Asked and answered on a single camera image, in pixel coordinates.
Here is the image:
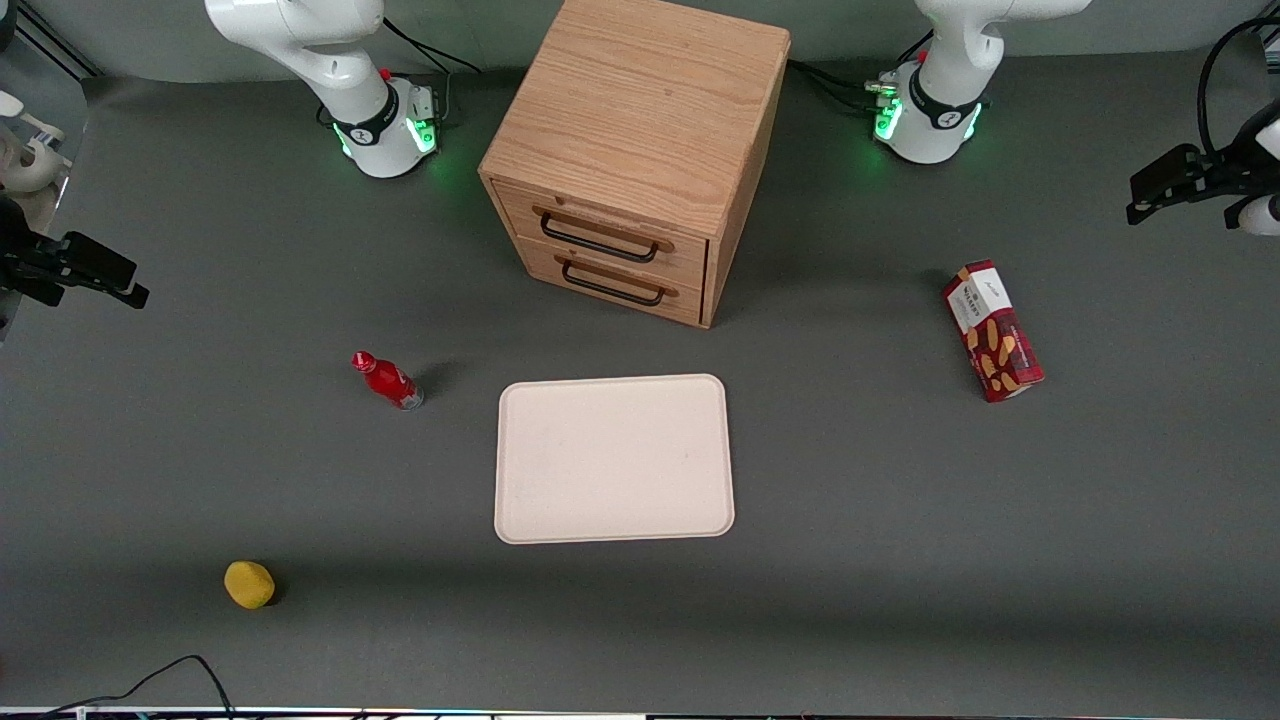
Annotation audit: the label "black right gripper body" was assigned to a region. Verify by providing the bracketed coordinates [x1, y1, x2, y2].
[0, 195, 71, 309]

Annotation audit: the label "red cookie box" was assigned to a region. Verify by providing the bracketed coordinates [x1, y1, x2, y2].
[940, 259, 1046, 404]

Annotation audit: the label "cream rectangular tray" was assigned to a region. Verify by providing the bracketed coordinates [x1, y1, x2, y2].
[494, 374, 736, 546]

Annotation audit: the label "white curved plastic part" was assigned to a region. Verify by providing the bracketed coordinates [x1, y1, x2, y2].
[0, 90, 73, 194]

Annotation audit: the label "small red soda bottle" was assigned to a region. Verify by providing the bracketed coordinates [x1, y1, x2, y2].
[351, 350, 425, 412]

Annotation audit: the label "yellow toy lemon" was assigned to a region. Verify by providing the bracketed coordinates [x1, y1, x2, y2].
[223, 560, 277, 610]

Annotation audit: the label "wooden drawer cabinet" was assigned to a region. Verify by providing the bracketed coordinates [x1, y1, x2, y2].
[478, 0, 792, 329]

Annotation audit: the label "black metal frame rail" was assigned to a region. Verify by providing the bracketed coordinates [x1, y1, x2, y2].
[15, 0, 104, 79]

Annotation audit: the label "black base cable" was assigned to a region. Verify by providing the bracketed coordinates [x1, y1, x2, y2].
[788, 58, 881, 113]
[383, 18, 483, 76]

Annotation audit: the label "thin black cable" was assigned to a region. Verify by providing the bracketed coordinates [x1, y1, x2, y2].
[40, 655, 236, 720]

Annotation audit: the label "wooden drawer with black handle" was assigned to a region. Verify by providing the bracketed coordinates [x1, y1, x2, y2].
[515, 235, 707, 327]
[493, 180, 710, 293]

